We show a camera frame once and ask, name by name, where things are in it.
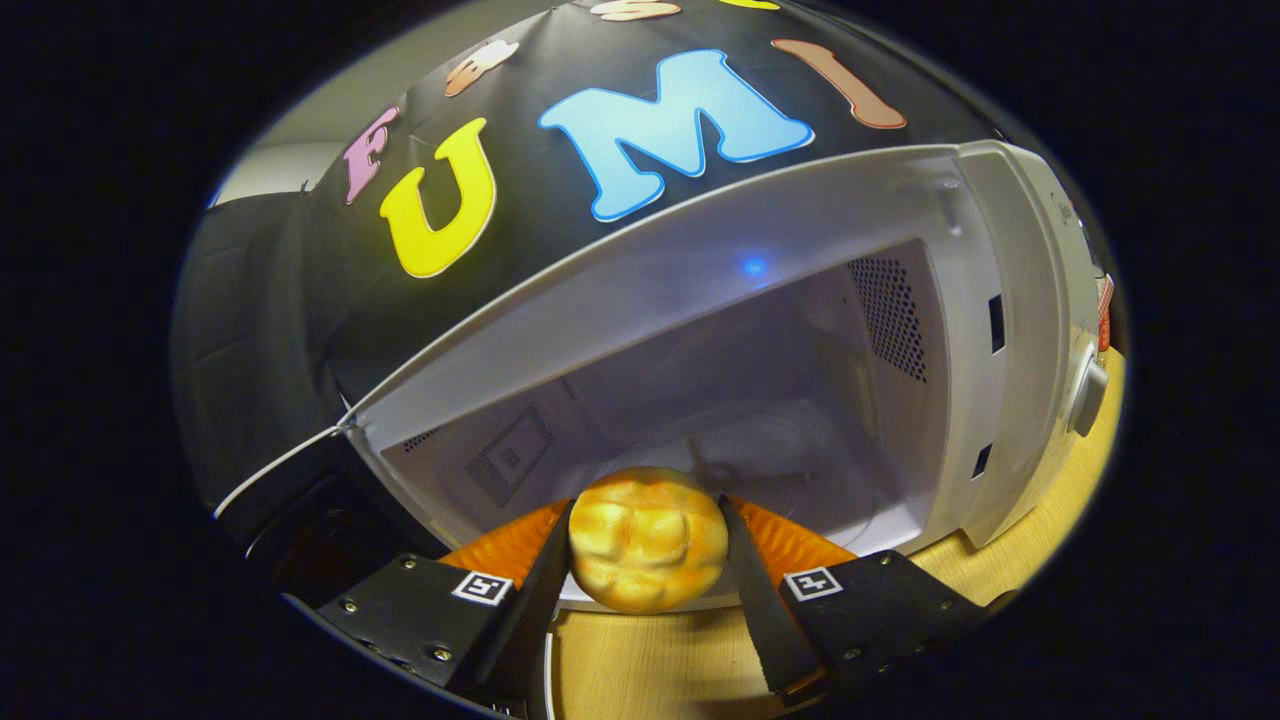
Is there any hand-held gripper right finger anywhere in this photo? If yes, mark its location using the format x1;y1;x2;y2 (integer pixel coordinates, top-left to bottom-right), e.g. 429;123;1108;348
718;495;1001;701

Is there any golden bread bun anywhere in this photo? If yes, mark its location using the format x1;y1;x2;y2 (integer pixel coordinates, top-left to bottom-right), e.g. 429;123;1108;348
567;466;730;613

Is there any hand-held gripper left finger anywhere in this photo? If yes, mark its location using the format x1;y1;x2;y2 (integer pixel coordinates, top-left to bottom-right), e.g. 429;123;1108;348
315;498;576;701

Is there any white microwave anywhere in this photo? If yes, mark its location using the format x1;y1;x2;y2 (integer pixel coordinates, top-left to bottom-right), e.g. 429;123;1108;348
212;138;1111;613

